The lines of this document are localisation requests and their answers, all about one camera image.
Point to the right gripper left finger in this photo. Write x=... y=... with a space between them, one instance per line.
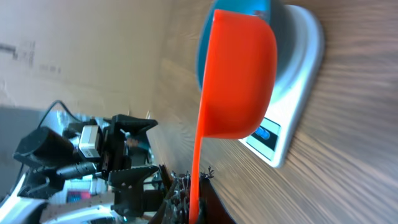
x=175 y=207

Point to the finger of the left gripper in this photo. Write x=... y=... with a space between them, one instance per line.
x=131 y=124
x=131 y=200

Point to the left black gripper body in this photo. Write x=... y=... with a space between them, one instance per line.
x=123 y=150

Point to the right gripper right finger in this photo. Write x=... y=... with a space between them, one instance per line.
x=212 y=210

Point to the red scoop with blue handle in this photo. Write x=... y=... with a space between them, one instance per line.
x=231 y=109

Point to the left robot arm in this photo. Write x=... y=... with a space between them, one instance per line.
x=52 y=160

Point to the white digital kitchen scale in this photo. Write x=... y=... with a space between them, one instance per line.
x=298 y=68

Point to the blue metal bowl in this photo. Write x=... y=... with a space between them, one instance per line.
x=240 y=37

